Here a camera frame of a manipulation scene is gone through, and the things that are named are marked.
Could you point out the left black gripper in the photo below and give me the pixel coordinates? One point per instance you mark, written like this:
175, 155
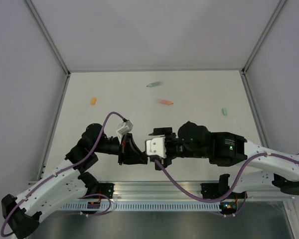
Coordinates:
129, 152

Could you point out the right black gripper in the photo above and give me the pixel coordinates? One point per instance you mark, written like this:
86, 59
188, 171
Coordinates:
157, 131

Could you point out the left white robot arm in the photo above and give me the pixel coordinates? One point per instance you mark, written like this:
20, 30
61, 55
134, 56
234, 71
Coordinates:
70, 179

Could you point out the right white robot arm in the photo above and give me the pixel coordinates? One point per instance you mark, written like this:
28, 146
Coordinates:
261, 167

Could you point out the pink pen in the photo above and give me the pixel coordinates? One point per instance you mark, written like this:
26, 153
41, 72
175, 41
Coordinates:
164, 102

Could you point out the light green pen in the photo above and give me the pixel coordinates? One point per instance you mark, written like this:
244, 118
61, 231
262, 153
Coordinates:
155, 84

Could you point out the orange pen cap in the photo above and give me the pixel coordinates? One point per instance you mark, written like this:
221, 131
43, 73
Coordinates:
93, 101

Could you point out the light green pen cap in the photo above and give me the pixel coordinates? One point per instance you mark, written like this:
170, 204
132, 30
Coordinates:
224, 111

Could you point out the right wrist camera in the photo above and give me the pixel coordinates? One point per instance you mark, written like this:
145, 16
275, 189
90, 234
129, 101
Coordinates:
156, 147

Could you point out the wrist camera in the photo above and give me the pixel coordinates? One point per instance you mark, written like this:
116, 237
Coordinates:
125, 127
156, 147

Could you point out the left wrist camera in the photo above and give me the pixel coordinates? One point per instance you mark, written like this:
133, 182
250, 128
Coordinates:
125, 127

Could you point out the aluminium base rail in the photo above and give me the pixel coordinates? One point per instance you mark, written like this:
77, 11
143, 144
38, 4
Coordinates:
140, 190

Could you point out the slotted cable duct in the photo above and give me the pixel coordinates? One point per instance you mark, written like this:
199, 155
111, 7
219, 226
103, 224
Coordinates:
124, 206

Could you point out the left aluminium frame post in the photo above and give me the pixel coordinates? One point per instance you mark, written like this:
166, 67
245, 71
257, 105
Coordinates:
46, 35

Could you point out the aluminium frame post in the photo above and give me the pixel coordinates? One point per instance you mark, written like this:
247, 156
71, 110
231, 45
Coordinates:
46, 35
264, 34

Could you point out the right aluminium frame post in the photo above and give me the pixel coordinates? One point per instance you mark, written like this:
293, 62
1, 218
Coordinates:
264, 34

